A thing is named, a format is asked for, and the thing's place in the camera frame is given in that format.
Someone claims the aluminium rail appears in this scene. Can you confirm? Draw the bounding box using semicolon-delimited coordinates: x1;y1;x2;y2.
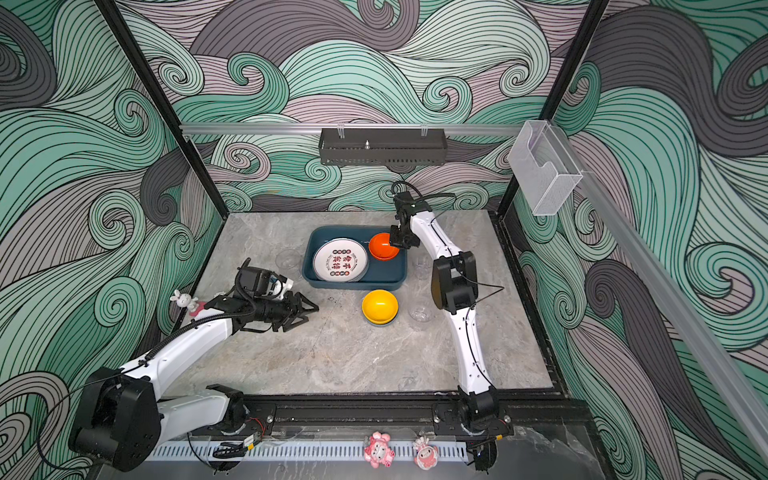
552;125;767;460
180;122;522;137

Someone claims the aluminium rail back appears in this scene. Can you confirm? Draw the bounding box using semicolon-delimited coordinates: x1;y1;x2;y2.
180;122;522;137

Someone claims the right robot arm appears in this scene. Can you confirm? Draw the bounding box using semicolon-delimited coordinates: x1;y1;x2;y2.
390;183;500;434

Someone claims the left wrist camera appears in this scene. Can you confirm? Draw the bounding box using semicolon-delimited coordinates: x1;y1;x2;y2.
268;274;294;299

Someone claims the orange top bowl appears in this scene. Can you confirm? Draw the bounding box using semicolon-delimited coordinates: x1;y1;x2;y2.
368;232;400;261

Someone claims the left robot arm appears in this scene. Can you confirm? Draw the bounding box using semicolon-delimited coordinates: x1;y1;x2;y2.
68;264;319;472

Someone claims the white rabbit figurine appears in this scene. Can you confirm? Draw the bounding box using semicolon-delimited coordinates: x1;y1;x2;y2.
170;290;205;317

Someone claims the yellow bowl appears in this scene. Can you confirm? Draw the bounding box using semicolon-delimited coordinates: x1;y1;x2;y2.
361;290;399;323

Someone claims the aluminium rail right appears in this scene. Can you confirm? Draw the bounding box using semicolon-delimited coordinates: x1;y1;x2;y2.
552;125;767;460

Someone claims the white slotted cable duct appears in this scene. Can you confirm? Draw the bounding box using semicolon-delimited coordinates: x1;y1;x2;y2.
146;440;469;463

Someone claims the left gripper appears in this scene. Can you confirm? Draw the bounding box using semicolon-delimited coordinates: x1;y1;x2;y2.
254;291;320;331

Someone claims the pink white doll toy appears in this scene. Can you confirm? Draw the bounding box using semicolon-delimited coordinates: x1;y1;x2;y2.
413;436;439;471

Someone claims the teal plastic bin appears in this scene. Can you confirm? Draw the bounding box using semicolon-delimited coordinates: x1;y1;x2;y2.
301;225;407;291

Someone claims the clear glass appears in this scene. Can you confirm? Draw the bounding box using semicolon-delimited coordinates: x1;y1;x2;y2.
275;249;303;275
408;304;434;331
408;253;433;281

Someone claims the clear acrylic wall holder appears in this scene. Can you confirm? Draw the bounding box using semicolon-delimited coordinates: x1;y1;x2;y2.
507;120;583;216

